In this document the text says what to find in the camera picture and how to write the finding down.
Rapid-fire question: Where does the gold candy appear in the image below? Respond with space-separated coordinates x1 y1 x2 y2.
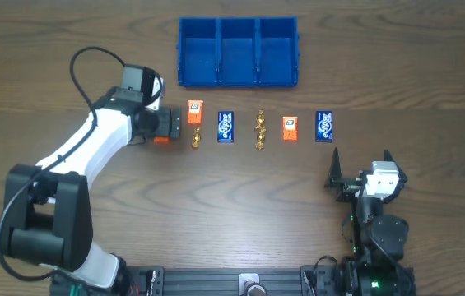
254 126 267 151
254 109 267 132
190 127 202 150

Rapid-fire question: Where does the mounting rail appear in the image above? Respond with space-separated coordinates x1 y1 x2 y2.
49 265 417 296

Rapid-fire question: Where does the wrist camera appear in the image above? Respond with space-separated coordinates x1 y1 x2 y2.
361 160 401 201
149 76 166 111

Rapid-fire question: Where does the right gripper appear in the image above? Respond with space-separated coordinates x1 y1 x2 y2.
324 146 409 202

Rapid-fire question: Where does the blue candy pack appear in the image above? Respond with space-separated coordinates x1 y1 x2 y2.
216 110 235 144
314 110 334 144

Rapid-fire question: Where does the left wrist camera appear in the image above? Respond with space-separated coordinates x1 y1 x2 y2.
149 76 166 111

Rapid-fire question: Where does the blue tray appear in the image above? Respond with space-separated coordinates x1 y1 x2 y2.
177 16 300 89

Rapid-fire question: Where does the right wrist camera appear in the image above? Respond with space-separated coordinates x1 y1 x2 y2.
361 160 401 201

